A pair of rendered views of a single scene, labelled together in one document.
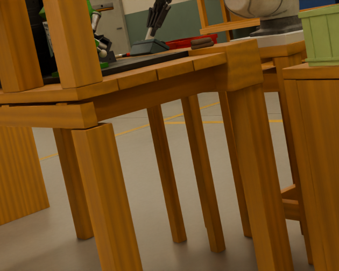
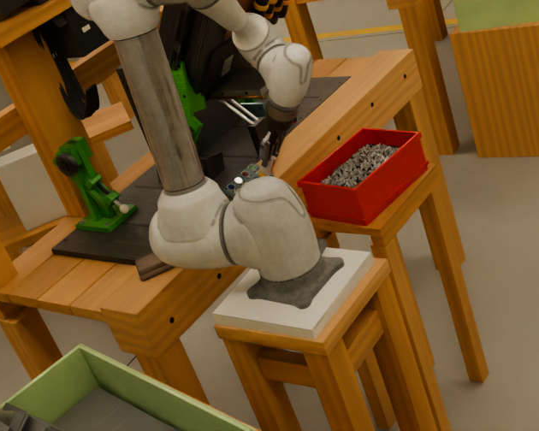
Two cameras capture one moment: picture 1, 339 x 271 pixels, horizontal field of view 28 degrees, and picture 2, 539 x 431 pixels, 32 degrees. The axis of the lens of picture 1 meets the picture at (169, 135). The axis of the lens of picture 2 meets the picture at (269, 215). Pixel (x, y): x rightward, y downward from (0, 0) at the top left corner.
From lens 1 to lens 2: 347 cm
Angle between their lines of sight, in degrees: 77
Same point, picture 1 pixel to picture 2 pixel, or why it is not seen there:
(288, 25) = (265, 288)
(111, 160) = (23, 350)
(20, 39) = (55, 174)
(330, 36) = (50, 406)
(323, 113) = not seen: outside the picture
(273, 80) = not seen: hidden behind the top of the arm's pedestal
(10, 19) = (43, 154)
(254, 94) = (150, 365)
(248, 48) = (127, 320)
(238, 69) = (120, 334)
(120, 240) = not seen: hidden behind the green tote
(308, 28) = (78, 369)
